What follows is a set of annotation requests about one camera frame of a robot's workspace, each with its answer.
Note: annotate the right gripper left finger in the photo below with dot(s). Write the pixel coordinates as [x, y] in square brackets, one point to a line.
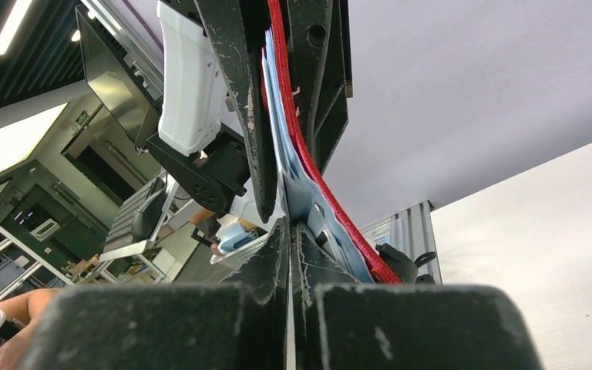
[237, 323]

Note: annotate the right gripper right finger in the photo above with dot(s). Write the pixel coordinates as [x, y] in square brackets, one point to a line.
[343, 324]

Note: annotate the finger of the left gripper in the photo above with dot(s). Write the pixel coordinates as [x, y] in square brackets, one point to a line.
[319, 52]
[236, 30]

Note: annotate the red leather card holder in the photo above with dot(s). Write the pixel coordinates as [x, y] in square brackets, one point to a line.
[306, 196]

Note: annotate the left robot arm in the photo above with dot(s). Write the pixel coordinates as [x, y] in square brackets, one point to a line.
[213, 136]

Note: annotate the white perforated basket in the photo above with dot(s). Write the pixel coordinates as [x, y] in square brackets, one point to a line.
[236, 258]

